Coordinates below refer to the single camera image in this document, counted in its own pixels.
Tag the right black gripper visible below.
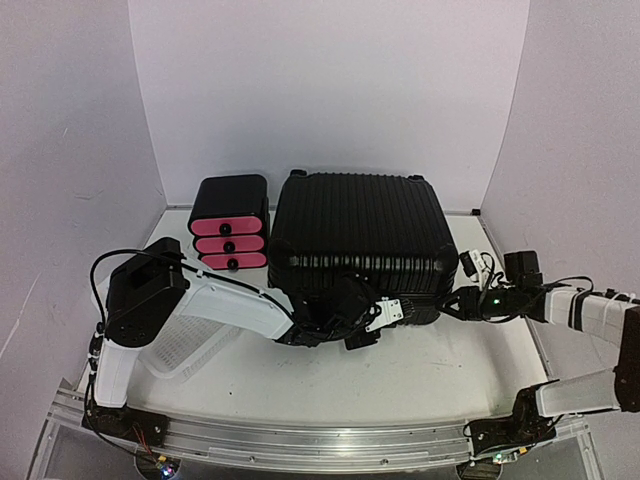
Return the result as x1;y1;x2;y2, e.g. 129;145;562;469
434;287;520;323

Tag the black ribbed hard-shell suitcase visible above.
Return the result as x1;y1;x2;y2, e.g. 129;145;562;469
268;170;458;325

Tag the black pink three-drawer organizer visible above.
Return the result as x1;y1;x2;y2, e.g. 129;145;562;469
187;174;269;271

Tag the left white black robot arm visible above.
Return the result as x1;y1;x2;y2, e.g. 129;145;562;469
82;237;414;446

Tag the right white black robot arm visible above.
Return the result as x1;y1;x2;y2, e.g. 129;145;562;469
437;250;639;462

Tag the white perforated plastic basket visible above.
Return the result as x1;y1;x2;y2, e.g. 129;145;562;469
91;273;240;391

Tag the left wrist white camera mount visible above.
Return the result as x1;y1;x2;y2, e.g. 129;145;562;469
365;298;405;332

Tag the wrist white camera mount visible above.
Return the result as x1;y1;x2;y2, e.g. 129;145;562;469
365;298;405;332
459;250;495;289

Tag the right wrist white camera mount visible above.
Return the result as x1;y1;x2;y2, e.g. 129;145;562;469
459;250;495;289

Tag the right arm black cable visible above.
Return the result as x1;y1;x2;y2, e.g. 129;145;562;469
474;257;596;321

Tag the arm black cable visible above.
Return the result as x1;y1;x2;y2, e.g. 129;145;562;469
89;248;166;326
474;257;596;321

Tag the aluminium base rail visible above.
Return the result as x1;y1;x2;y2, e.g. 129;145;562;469
47;379;601;471

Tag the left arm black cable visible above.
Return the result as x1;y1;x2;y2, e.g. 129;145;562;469
89;248;166;326

